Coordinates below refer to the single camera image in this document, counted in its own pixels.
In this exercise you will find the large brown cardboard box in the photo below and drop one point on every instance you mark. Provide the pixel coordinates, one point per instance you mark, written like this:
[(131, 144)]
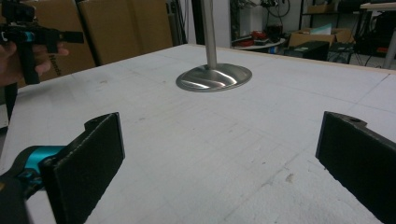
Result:
[(71, 18), (130, 28)]

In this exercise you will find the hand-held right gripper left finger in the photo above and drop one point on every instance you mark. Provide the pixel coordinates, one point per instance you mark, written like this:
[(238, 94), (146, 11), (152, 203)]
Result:
[(84, 168)]

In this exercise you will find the wooden side table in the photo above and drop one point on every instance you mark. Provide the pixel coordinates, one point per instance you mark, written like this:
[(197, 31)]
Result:
[(378, 5)]

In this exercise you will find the white gridded mat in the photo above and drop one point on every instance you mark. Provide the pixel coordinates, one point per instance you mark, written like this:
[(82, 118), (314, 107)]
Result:
[(202, 149)]

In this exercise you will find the black computer tower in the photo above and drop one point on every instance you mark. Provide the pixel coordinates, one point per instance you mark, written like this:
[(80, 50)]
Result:
[(306, 50)]

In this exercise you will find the small brown cardboard box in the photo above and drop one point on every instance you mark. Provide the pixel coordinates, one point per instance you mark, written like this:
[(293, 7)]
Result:
[(300, 38)]

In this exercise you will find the white metal stand leg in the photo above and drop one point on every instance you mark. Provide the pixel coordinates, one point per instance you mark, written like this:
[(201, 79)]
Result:
[(390, 53)]

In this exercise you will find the black metal shelf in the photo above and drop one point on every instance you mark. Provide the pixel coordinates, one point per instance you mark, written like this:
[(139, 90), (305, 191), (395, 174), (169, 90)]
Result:
[(330, 12)]

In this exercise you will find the silver metal utensil stand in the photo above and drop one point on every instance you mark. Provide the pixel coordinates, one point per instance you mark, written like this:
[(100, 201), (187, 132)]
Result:
[(214, 77)]

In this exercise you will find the round white table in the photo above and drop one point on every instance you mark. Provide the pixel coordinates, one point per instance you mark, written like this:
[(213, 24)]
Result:
[(264, 45)]

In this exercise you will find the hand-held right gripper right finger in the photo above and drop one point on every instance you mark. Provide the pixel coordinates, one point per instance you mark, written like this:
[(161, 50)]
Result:
[(358, 168)]

